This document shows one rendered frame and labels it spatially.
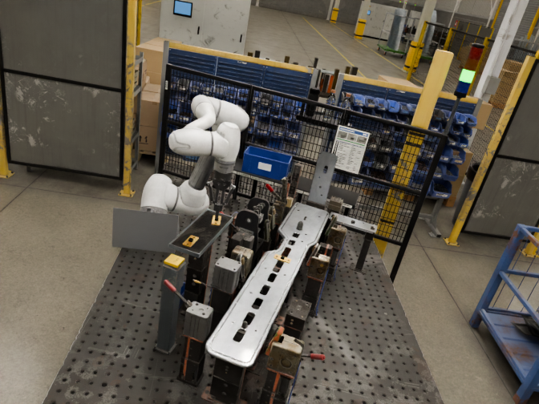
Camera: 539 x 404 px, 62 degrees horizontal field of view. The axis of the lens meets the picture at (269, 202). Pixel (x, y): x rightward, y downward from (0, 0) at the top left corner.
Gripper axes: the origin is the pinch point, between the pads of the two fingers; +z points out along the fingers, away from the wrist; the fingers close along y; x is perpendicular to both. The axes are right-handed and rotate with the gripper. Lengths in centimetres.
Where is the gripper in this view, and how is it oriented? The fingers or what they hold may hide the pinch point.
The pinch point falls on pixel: (217, 210)
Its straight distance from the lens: 205.7
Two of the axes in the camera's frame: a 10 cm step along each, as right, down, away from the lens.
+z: -1.8, 8.8, 4.4
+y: 9.8, 1.6, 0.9
